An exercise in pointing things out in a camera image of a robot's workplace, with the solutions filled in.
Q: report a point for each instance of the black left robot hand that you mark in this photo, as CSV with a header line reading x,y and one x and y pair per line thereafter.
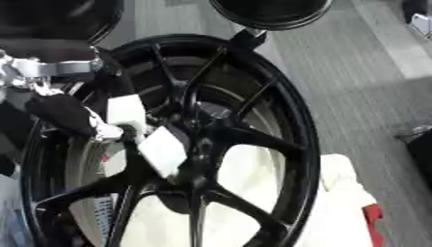
x,y
59,112

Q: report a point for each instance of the black wheel mount bracket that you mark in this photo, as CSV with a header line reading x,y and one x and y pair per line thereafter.
x,y
248,38

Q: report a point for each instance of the red object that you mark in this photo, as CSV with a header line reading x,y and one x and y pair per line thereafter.
x,y
373,222

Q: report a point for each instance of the dark bag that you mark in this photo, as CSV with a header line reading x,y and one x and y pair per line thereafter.
x,y
422,154

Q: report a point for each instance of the white and dark object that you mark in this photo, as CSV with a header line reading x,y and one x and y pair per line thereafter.
x,y
421,19

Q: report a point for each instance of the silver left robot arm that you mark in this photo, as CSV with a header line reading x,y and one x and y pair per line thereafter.
x,y
62,68

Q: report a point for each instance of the black spoked wheel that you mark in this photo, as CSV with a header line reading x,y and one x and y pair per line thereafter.
x,y
292,128

